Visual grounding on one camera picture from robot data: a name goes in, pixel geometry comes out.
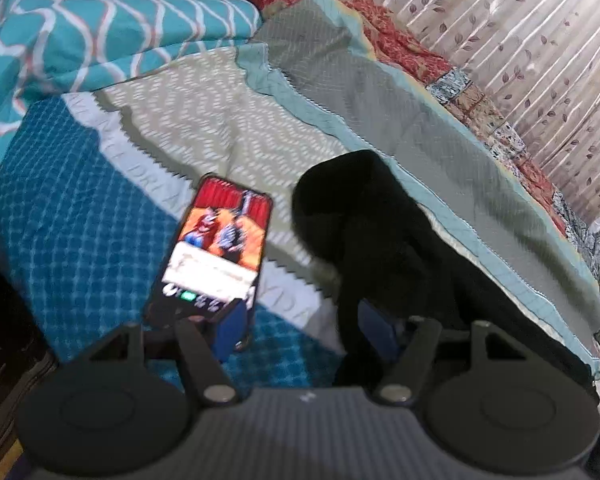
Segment black pants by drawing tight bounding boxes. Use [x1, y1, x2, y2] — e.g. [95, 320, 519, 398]
[291, 150, 600, 392]

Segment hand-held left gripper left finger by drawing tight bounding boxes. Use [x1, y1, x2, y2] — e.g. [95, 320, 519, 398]
[87, 302, 254, 407]

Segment teal grey patterned bed sheet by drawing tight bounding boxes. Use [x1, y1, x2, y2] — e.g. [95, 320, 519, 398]
[0, 0, 600, 397]

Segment beige leaf print curtain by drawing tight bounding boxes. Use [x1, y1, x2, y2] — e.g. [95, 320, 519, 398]
[312, 0, 600, 227]

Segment teal patterned pillow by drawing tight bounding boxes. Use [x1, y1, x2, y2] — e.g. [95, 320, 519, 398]
[0, 0, 264, 194]

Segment smartphone with lit screen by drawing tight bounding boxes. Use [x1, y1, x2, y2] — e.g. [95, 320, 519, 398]
[144, 174, 274, 330]

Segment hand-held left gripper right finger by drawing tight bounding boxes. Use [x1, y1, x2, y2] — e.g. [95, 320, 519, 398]
[357, 300, 527, 407]

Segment red floral quilt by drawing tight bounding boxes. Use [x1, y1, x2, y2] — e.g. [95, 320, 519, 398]
[197, 0, 589, 241]

